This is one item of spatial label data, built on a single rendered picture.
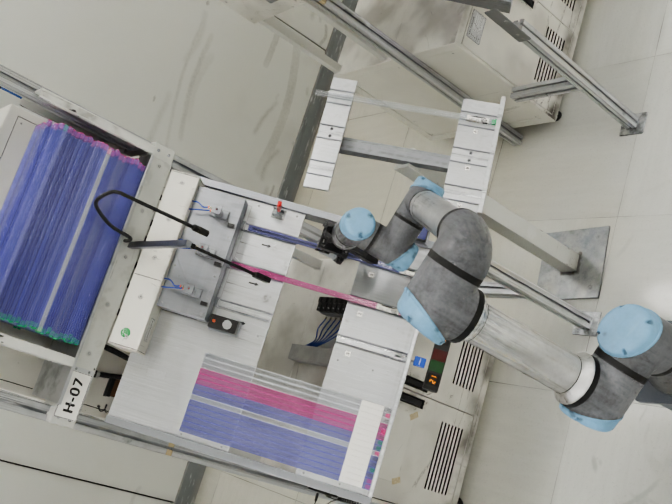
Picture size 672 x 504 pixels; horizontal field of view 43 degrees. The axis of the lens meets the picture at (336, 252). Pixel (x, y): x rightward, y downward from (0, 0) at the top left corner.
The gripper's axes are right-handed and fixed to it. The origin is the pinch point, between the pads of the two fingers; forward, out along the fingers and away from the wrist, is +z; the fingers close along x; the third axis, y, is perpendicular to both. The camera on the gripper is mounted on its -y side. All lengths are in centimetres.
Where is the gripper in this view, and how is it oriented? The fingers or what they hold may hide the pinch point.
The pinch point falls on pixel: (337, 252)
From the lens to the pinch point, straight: 228.1
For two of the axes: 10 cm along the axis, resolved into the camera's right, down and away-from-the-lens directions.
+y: -9.4, -3.3, -1.3
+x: -2.9, 9.3, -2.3
